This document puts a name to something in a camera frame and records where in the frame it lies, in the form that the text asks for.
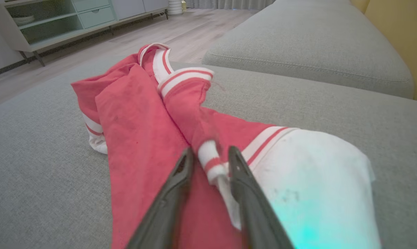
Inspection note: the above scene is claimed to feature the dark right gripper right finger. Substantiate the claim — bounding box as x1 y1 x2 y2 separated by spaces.
228 146 294 249

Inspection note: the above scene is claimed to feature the red white basketball jersey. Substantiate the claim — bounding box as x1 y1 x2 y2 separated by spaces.
71 42 382 249

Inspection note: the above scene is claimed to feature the grey pleated curtain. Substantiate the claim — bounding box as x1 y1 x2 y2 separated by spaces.
185 0 277 10

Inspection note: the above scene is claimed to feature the white ribbed plant pot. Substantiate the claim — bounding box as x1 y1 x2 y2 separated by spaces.
167 0 184 16

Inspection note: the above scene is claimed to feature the yellow sofa back cushion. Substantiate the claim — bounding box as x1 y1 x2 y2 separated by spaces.
363 0 417 103

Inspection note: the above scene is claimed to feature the white bowl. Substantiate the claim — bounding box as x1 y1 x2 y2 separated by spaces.
12 13 36 26

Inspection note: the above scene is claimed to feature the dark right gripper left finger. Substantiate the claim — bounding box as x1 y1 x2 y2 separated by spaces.
125 148 195 249

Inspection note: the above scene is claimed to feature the large grey sofa seat cushion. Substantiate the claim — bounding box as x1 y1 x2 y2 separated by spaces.
0 55 417 249

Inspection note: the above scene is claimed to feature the pale low sideboard cabinet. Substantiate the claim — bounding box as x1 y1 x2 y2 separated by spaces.
0 0 170 67

